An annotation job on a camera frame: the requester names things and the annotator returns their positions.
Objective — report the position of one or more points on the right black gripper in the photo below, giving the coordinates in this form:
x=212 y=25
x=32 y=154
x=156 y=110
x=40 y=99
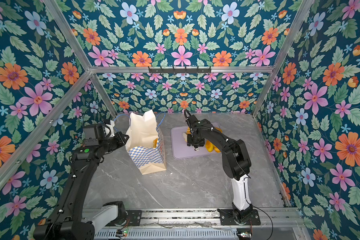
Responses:
x=189 y=142

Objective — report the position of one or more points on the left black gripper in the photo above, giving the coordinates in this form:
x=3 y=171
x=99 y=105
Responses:
x=121 y=141

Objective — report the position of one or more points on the lilac plastic tray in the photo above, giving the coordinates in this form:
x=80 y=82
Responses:
x=180 y=148

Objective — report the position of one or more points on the striped yellow bun fake bread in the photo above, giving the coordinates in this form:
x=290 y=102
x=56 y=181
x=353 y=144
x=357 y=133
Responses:
x=216 y=149

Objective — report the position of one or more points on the ridged roll fake bread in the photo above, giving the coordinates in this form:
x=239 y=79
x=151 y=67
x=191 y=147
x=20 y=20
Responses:
x=155 y=142

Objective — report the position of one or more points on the blue checkered paper bag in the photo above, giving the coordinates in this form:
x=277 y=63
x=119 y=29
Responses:
x=143 y=130

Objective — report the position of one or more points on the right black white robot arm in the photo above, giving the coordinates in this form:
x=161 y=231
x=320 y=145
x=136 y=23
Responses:
x=236 y=162

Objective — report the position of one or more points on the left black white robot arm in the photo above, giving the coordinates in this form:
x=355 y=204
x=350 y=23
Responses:
x=66 y=222

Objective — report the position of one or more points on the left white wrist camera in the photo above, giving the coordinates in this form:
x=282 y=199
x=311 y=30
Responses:
x=109 y=128

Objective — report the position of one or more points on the aluminium cage frame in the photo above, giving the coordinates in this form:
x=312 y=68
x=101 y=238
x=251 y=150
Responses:
x=17 y=75

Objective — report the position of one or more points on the black hook rail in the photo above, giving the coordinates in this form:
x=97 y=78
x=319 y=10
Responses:
x=180 y=70

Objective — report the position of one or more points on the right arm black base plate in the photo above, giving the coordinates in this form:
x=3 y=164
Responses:
x=227 y=218

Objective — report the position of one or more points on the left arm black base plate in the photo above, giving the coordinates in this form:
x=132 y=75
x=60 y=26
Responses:
x=131 y=218

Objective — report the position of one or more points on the white perforated cable duct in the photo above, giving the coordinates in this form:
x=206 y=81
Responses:
x=168 y=234

